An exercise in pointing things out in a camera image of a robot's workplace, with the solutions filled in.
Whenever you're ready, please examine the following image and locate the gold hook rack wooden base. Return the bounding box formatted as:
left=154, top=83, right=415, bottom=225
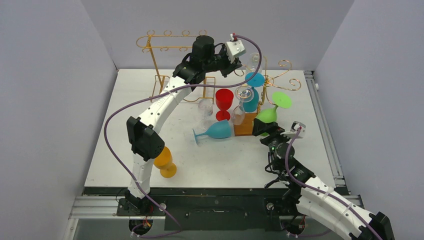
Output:
left=231, top=54, right=302, bottom=137

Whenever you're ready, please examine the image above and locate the blue plastic goblet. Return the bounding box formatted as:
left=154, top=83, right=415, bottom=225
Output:
left=192, top=119, right=232, bottom=145
left=243, top=73, right=265, bottom=113

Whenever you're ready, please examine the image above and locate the clear patterned wine glass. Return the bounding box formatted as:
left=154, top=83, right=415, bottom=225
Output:
left=245, top=52, right=263, bottom=74

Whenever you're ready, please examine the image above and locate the small clear front wine glass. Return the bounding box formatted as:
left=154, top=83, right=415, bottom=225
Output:
left=230, top=84, right=255, bottom=126

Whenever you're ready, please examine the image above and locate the green plastic goblet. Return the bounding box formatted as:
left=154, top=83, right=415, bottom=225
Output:
left=255, top=92, right=292, bottom=124

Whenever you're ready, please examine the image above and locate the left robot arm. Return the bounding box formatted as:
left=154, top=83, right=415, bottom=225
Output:
left=124, top=35, right=246, bottom=215

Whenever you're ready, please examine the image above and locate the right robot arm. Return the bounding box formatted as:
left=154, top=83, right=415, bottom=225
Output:
left=252, top=118, right=395, bottom=240

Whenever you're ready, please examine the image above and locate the red plastic goblet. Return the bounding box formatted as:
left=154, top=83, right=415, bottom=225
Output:
left=215, top=88, right=234, bottom=121

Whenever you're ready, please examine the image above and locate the clear glass near red goblet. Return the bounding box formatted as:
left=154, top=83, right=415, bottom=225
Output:
left=198, top=98, right=213, bottom=130

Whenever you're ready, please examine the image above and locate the orange plastic goblet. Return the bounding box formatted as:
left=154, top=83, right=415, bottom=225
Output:
left=153, top=146, right=177, bottom=178

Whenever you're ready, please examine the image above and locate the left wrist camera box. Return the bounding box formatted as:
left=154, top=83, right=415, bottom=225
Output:
left=225, top=33, right=246, bottom=63

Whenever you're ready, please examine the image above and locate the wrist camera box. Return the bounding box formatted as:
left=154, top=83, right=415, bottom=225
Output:
left=280, top=121, right=306, bottom=139
left=225, top=33, right=246, bottom=63

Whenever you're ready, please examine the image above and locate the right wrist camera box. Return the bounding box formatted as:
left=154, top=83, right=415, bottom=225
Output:
left=280, top=121, right=306, bottom=139

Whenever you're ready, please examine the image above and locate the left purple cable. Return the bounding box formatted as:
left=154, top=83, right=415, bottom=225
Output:
left=103, top=34, right=263, bottom=239

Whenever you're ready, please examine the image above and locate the purple cable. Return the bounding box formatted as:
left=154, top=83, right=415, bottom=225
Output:
left=103, top=34, right=263, bottom=239
left=284, top=127, right=385, bottom=240

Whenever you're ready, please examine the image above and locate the aluminium table frame rail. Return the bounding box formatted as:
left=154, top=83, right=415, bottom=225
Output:
left=303, top=70, right=364, bottom=207

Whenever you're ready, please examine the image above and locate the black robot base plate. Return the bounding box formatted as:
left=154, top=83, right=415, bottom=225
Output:
left=116, top=187, right=306, bottom=232

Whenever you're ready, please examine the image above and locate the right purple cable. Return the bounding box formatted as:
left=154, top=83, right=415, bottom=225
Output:
left=284, top=127, right=385, bottom=240

